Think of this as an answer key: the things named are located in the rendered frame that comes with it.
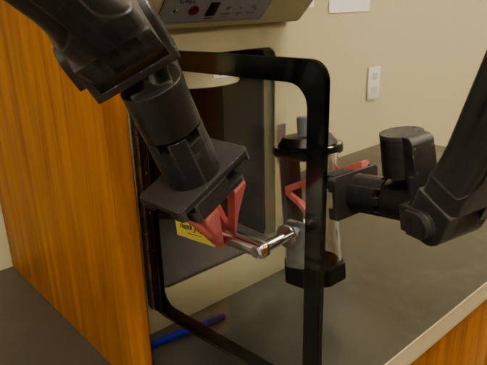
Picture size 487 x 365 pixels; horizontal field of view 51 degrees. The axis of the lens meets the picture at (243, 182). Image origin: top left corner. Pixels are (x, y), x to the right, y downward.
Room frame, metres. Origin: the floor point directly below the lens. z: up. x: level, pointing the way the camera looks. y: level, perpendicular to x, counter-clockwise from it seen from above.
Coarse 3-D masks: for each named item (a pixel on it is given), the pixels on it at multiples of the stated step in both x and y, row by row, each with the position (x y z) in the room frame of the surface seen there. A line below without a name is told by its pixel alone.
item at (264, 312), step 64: (192, 64) 0.60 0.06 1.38; (256, 64) 0.53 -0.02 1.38; (320, 64) 0.48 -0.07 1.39; (256, 128) 0.54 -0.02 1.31; (320, 128) 0.48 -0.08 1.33; (256, 192) 0.54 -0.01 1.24; (320, 192) 0.48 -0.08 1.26; (192, 256) 0.62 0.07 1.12; (320, 256) 0.48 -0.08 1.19; (192, 320) 0.63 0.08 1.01; (256, 320) 0.54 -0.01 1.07; (320, 320) 0.48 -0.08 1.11
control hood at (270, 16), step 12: (156, 0) 0.66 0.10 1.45; (276, 0) 0.81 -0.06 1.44; (288, 0) 0.82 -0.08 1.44; (300, 0) 0.84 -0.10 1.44; (312, 0) 0.86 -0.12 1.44; (276, 12) 0.83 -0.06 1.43; (288, 12) 0.85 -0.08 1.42; (300, 12) 0.87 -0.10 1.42; (180, 24) 0.72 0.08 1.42; (192, 24) 0.74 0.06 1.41; (204, 24) 0.75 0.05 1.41; (216, 24) 0.77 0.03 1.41; (228, 24) 0.79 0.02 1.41; (240, 24) 0.80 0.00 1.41
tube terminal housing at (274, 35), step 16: (176, 32) 0.75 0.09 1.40; (192, 32) 0.77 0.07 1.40; (208, 32) 0.79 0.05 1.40; (224, 32) 0.81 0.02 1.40; (240, 32) 0.83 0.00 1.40; (256, 32) 0.86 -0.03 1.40; (272, 32) 0.88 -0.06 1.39; (192, 48) 0.77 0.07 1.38; (208, 48) 0.79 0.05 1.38; (224, 48) 0.81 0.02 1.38; (240, 48) 0.83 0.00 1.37; (256, 48) 0.86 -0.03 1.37; (272, 48) 0.88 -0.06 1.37; (128, 112) 0.70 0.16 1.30; (128, 128) 0.70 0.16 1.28; (144, 272) 0.70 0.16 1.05; (144, 288) 0.70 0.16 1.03; (160, 320) 0.71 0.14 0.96
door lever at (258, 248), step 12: (228, 228) 0.52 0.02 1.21; (288, 228) 0.50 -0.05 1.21; (228, 240) 0.50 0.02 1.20; (240, 240) 0.49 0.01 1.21; (252, 240) 0.48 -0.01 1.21; (264, 240) 0.48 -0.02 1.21; (276, 240) 0.49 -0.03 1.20; (288, 240) 0.50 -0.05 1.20; (252, 252) 0.47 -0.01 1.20; (264, 252) 0.47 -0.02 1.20
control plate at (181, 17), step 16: (176, 0) 0.68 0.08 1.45; (192, 0) 0.70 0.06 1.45; (208, 0) 0.72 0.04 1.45; (224, 0) 0.73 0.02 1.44; (240, 0) 0.75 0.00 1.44; (256, 0) 0.77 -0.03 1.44; (160, 16) 0.69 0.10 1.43; (176, 16) 0.70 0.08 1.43; (192, 16) 0.72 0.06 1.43; (208, 16) 0.74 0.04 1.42; (224, 16) 0.76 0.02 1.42; (240, 16) 0.78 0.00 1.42; (256, 16) 0.81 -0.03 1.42
